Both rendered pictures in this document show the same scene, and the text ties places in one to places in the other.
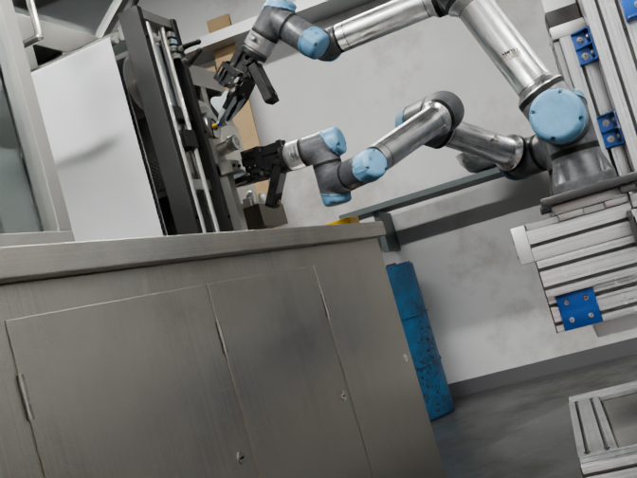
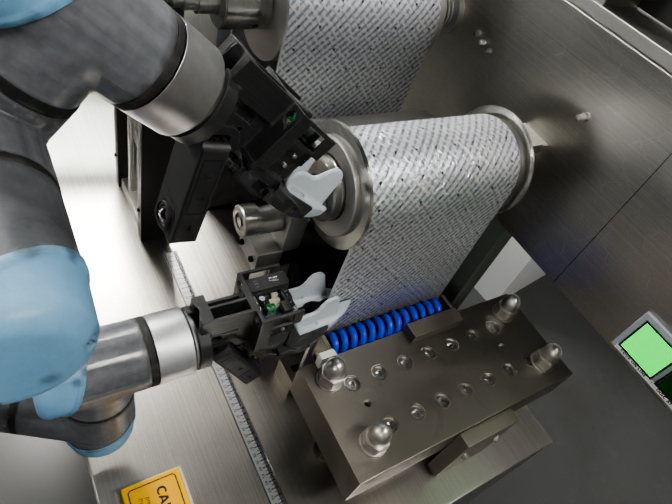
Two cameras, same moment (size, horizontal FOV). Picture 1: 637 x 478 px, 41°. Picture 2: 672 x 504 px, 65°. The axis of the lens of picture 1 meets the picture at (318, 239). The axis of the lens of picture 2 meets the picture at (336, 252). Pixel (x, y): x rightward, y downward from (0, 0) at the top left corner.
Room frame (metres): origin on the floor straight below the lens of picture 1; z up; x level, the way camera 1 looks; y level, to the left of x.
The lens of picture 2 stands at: (2.43, -0.22, 1.62)
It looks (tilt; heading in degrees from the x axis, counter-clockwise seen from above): 45 degrees down; 113
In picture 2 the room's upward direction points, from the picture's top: 22 degrees clockwise
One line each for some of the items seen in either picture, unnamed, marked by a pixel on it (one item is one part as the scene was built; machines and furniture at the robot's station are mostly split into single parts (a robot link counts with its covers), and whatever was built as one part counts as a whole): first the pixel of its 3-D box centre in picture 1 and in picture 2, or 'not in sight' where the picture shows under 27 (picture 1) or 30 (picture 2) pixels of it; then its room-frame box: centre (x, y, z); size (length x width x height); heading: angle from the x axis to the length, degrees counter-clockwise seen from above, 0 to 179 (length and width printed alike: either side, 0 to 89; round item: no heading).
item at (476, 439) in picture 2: not in sight; (473, 444); (2.54, 0.27, 0.97); 0.10 x 0.03 x 0.11; 68
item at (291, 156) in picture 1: (295, 155); (170, 341); (2.20, 0.00, 1.11); 0.08 x 0.05 x 0.08; 158
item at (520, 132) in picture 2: not in sight; (487, 160); (2.31, 0.44, 1.25); 0.15 x 0.01 x 0.15; 158
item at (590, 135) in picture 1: (565, 120); not in sight; (2.04, -0.65, 0.98); 0.13 x 0.12 x 0.14; 158
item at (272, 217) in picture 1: (212, 233); (438, 380); (2.45, 0.29, 1.00); 0.40 x 0.16 x 0.06; 68
